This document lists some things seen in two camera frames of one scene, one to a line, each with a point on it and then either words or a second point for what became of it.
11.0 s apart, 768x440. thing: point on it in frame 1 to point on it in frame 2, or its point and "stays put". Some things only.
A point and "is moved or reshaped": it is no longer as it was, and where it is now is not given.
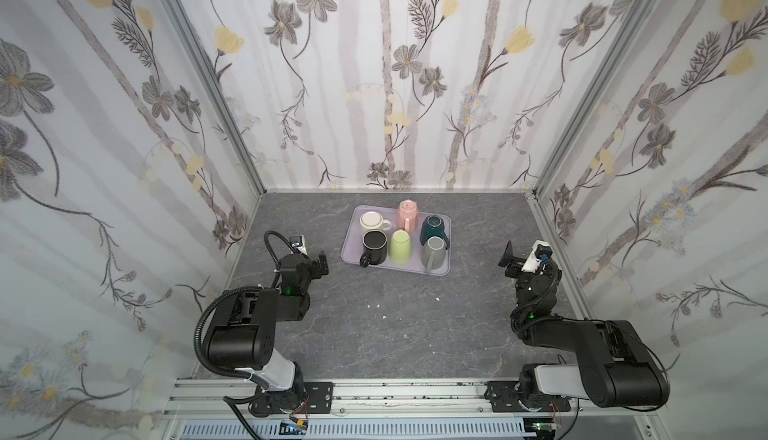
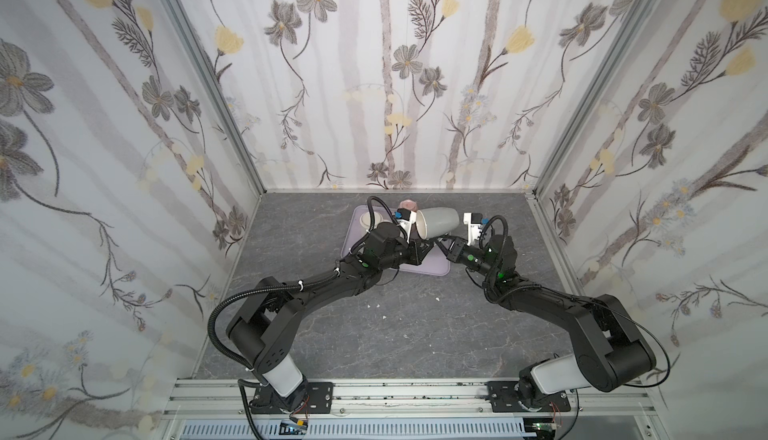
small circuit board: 292,429 stays put
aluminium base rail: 386,398 stays put
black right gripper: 516,265 to 455,249
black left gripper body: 320,264 to 411,247
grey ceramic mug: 433,253 is moved or reshaped
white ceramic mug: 373,220 stays put
